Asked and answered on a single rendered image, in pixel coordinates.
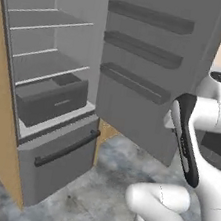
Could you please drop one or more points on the grey fridge door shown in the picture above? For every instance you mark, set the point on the grey fridge door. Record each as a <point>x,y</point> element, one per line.
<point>148,54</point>

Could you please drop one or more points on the dark grey crisper drawer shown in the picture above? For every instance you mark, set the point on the dark grey crisper drawer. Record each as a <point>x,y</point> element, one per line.
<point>49,101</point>

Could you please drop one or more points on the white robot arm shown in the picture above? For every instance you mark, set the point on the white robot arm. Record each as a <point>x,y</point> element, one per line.
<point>216,112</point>

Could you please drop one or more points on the grey fridge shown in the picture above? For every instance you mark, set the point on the grey fridge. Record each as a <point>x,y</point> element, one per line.
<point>50,55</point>

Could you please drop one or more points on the grey freezer drawer front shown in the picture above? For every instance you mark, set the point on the grey freezer drawer front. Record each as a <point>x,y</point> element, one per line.
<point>60,162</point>

